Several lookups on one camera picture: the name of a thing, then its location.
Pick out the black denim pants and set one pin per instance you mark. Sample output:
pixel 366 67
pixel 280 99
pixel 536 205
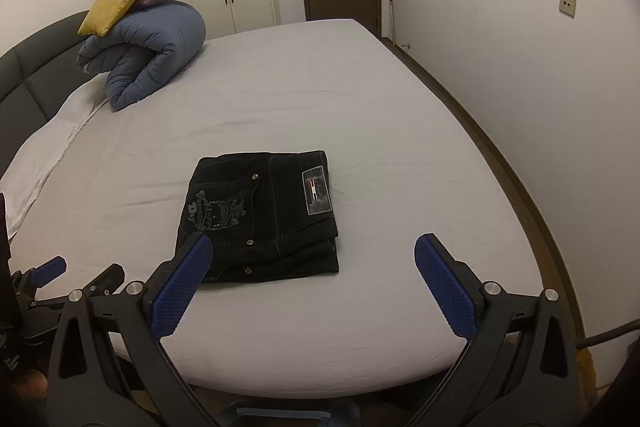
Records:
pixel 260 207

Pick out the blue-grey rolled duvet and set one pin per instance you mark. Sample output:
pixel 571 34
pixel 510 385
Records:
pixel 150 47

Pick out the yellow throw pillow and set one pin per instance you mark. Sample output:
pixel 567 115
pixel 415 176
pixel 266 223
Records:
pixel 112 7

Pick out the white pillow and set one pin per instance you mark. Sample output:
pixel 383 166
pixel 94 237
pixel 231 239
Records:
pixel 45 142

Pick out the bed with white sheet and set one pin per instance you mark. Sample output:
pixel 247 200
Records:
pixel 350 107

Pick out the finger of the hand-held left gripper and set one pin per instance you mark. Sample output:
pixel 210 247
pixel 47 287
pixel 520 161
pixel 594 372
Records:
pixel 107 279
pixel 47 271

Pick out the beige wall outlet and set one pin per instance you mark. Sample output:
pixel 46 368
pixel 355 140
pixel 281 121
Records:
pixel 567 4

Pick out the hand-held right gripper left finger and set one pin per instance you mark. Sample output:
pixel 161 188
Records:
pixel 182 292

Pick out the grey padded headboard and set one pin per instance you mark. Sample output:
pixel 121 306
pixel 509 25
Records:
pixel 30 72

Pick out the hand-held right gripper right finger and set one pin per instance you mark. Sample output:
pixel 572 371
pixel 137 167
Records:
pixel 445 287

